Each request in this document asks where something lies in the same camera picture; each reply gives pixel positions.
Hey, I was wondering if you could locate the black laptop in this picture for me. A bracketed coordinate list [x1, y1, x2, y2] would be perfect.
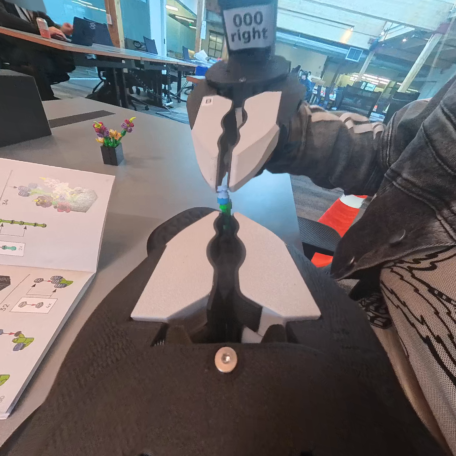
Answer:
[71, 16, 107, 47]

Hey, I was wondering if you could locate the beige printed shirt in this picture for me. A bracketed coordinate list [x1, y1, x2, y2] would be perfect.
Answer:
[337, 246, 456, 456]

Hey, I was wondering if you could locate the long wooden desk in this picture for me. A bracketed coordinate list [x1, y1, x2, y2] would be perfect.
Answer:
[0, 26, 209, 109]

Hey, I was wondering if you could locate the white instruction booklet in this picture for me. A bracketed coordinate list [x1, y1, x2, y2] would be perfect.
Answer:
[0, 158, 116, 419]

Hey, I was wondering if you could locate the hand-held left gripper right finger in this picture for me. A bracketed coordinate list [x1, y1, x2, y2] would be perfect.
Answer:
[227, 213, 322, 343]

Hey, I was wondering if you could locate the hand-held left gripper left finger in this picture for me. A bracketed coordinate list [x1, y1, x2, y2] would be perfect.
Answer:
[130, 210, 228, 335]

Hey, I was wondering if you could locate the orange traffic cone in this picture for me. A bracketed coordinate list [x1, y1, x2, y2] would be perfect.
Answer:
[311, 193, 368, 268]

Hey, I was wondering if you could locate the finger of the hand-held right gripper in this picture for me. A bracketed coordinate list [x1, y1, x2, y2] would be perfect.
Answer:
[191, 95, 236, 192]
[227, 91, 283, 192]

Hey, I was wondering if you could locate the green lego flower stem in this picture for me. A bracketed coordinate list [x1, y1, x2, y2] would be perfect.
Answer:
[218, 199, 233, 234]

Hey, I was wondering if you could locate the black tape strip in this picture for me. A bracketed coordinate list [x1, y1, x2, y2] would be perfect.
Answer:
[48, 110, 116, 129]

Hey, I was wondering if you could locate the black chair armrest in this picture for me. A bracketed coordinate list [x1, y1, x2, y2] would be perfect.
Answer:
[297, 217, 341, 266]

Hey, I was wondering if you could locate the black quilted wrist pad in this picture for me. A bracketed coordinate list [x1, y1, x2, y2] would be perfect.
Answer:
[147, 207, 223, 259]

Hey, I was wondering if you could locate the lego flower bouquet black pot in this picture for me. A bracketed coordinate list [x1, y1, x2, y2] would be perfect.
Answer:
[93, 117, 137, 166]

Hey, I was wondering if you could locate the person's right forearm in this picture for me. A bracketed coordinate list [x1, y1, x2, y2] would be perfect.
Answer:
[264, 101, 392, 198]

